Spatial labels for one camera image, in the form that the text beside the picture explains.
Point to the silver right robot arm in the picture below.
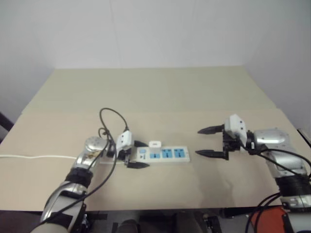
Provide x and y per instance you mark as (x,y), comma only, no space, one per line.
(269,139)

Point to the orange red box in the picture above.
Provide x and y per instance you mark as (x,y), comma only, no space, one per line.
(268,218)

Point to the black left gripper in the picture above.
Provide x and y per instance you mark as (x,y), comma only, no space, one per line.
(124,156)

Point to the white power strip blue sockets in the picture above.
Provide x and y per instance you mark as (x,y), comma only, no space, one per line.
(170,154)

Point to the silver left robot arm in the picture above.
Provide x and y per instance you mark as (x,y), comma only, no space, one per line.
(90,145)

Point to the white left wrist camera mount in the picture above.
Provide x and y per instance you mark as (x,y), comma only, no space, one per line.
(124,140)

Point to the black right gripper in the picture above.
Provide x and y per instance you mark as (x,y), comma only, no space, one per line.
(230,143)

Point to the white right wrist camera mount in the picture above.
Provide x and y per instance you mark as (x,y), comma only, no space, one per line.
(235,128)

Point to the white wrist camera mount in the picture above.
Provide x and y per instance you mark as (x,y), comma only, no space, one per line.
(235,128)
(124,140)

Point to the white charger cube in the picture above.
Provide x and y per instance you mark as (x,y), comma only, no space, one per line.
(154,144)

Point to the dark furniture piece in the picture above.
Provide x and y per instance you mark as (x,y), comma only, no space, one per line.
(5,125)

